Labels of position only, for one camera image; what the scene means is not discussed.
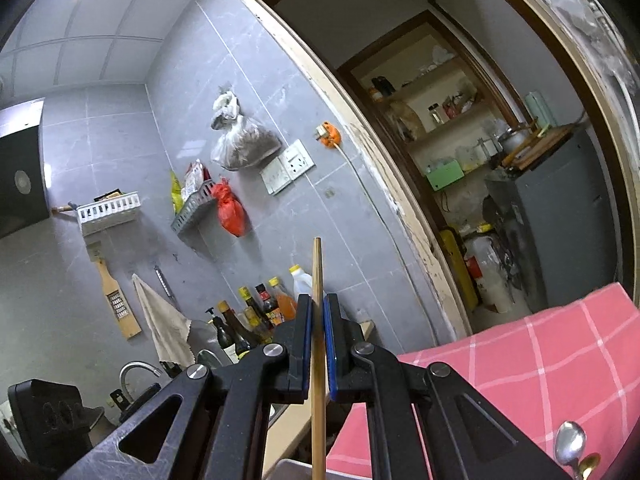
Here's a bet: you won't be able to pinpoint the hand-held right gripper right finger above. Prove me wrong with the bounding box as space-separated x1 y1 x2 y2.
322 292 573 480

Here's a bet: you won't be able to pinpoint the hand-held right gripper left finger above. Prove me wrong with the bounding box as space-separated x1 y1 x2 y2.
57 292 317 480

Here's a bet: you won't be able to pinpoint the wooden chopstick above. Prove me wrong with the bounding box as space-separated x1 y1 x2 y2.
310 236 328 480

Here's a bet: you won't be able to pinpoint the white perforated utensil holder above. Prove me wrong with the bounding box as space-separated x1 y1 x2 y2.
260 456 331 480

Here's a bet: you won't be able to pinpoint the silver metal spoon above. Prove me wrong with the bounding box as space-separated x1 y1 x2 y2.
555 421 587 466

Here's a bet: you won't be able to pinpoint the orange sauce bottle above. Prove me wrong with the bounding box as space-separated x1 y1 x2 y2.
268 277 299 323

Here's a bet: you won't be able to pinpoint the dark sauce bottle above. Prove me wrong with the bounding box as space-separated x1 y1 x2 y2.
238 286 273 341
255 283 280 328

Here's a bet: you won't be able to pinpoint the yellow-labelled sauce bottle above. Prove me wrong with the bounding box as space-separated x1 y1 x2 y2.
217 300 261 356

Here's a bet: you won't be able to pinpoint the dark pump bottle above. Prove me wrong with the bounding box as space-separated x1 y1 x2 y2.
205 307 240 365

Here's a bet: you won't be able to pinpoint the metal faucet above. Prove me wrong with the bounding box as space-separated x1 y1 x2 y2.
119 361 163 411

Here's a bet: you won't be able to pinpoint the beige hanging towel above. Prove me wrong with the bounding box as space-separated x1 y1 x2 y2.
131 274 196 367

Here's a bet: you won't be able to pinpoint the yellow canister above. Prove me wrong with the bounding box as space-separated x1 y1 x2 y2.
439 227 480 311

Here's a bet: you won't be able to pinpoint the wooden grater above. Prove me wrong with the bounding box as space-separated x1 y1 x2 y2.
85 242 142 339

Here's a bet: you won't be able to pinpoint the hanging metal peeler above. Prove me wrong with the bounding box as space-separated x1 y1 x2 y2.
154 266 178 311

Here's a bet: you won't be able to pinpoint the red plastic bag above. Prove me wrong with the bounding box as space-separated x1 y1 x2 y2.
210 177 249 237

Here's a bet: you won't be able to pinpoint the white plastic jug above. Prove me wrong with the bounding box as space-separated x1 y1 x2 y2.
462 235 516 313

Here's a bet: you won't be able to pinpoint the pink checked tablecloth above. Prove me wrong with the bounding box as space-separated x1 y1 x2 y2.
325 282 640 480

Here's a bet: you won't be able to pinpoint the red and white packet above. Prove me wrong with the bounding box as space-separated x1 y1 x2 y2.
181 159 213 201

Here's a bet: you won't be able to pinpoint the green box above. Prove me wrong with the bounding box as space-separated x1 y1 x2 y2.
425 160 465 192

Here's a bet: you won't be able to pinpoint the clear bag of dried goods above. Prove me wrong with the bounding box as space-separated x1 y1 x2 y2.
210 87 282 171

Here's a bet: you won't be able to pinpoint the orange plug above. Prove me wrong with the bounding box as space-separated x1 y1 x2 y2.
314 121 343 150

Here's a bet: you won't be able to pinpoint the black range hood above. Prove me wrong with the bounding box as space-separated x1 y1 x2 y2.
0 99 51 238

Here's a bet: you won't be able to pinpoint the grey cabinet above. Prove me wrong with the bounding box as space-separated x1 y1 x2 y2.
484 127 618 311

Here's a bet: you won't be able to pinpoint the wooden shelf unit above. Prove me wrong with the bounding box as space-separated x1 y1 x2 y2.
336 10 531 231

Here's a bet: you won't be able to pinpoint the metal pot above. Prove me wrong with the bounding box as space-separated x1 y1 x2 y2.
495 127 531 153

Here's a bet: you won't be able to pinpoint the gold metal spoon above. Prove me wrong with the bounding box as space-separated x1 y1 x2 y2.
577 452 602 480

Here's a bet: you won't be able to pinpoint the wooden cutting boards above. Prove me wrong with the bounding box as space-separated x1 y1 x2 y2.
502 122 576 171

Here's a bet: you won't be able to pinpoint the pale green container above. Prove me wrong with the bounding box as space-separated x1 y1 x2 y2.
525 91 557 128

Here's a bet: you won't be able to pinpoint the clear hanging plastic bag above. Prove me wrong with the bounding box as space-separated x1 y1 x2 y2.
545 0 636 91

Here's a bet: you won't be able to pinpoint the white power cable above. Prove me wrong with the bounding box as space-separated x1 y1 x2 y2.
337 145 442 313

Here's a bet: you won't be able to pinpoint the grey wall rack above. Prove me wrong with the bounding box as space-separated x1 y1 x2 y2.
171 180 217 236

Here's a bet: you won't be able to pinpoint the white wall switch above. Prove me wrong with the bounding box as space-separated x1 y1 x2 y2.
260 157 292 196

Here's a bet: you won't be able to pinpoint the white wall socket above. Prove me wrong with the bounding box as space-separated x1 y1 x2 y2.
278 139 316 179

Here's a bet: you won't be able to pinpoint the white wall basket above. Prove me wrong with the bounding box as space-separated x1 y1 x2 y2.
76 191 141 236

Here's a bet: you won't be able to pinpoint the worn door frame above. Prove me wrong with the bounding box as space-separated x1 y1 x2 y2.
240 0 640 341

